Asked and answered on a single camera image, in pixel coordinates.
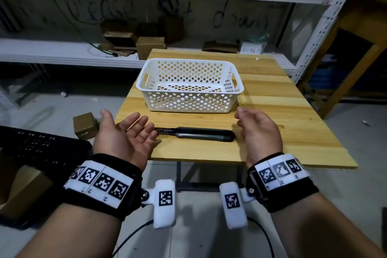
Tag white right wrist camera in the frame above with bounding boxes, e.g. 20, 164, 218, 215
219, 182, 256, 230

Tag black right wristband with markers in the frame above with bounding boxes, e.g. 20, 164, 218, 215
246, 152, 320, 214

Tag large cardboard box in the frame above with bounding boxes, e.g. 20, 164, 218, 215
0, 164, 54, 220

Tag white perforated plastic basket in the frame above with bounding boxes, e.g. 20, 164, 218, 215
136, 58, 244, 114

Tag green cable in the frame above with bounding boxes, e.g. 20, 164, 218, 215
36, 0, 119, 57

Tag black camera cable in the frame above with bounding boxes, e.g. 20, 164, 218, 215
112, 220, 155, 258
247, 217, 275, 258

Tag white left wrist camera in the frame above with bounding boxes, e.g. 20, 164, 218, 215
141, 179, 177, 230

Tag black utility knife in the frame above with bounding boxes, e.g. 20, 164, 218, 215
154, 127, 236, 143

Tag person's left forearm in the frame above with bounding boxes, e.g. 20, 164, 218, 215
17, 203, 122, 258

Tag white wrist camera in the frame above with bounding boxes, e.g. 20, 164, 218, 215
219, 182, 256, 230
141, 179, 177, 230

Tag small white box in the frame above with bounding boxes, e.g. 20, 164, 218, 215
240, 41, 268, 55

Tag person's left hand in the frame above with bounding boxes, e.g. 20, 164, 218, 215
93, 110, 158, 172

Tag small cardboard box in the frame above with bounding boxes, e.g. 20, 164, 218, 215
73, 112, 100, 141

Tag flat cardboard piece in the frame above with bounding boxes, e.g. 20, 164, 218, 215
202, 40, 241, 54

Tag black left wristband with markers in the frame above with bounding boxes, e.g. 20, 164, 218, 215
62, 153, 143, 222

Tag wooden side table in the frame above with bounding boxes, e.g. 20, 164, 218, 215
298, 0, 387, 120

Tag dark cardboard box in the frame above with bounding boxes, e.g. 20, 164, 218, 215
159, 16, 185, 44

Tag person's right hand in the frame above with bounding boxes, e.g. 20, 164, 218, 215
234, 107, 284, 168

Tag black right camera cable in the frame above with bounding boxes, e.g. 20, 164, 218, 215
247, 217, 275, 258

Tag blue plastic crate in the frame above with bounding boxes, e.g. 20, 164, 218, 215
310, 61, 387, 93

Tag black plastic crate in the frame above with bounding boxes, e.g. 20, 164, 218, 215
0, 126, 93, 178

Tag black wristband with markers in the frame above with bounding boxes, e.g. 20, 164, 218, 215
246, 152, 320, 214
62, 153, 143, 222

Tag black table frame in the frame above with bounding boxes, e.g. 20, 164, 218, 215
175, 161, 246, 193

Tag person's right forearm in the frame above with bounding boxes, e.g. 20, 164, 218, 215
270, 193, 387, 258

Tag black left camera cable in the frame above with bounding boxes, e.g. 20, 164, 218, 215
112, 220, 155, 258

